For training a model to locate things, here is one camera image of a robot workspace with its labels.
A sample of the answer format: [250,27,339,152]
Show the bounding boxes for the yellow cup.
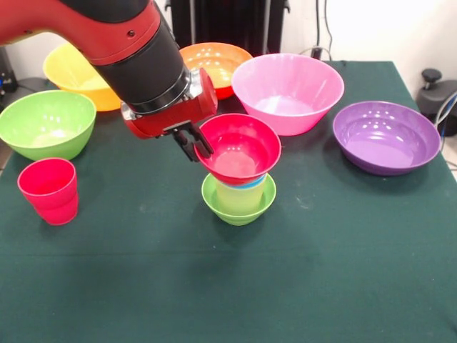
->
[214,177,267,217]

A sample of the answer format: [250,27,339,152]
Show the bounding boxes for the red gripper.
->
[120,67,219,164]

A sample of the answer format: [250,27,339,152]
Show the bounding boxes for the small green bowl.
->
[201,171,278,227]

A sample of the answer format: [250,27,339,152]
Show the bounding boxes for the large green bowl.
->
[0,89,97,161]

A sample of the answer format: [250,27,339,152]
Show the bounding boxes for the blue cup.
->
[218,174,267,190]

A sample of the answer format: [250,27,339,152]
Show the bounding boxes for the white and blue cables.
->
[434,91,457,144]

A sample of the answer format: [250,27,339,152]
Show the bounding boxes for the dark green tablecloth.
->
[0,59,457,343]

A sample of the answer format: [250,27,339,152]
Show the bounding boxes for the purple bowl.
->
[332,100,442,176]

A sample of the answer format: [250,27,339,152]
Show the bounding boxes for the orange bowl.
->
[178,41,253,101]

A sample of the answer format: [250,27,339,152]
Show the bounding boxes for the large yellow bowl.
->
[43,43,123,112]

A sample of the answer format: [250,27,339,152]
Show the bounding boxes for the small red bowl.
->
[194,113,282,186]

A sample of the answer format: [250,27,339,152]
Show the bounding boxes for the large pink bowl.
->
[231,53,346,137]

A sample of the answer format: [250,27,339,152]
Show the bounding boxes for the black equipment box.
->
[0,46,19,104]

